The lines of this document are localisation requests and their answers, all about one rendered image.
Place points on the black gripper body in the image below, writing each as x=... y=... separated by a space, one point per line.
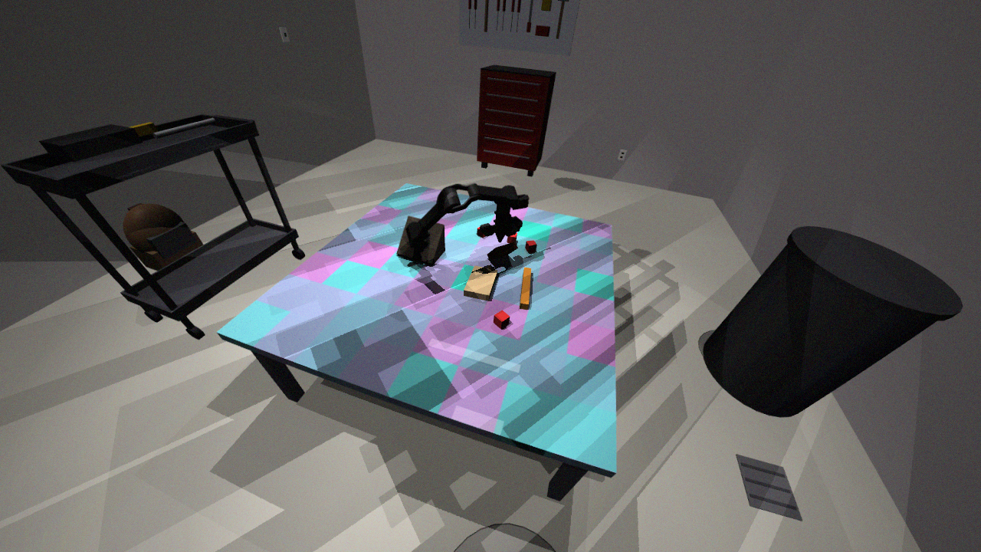
x=488 y=229

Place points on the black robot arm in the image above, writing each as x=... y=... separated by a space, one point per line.
x=448 y=202

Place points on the brown flat board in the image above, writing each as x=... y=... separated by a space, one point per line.
x=525 y=291

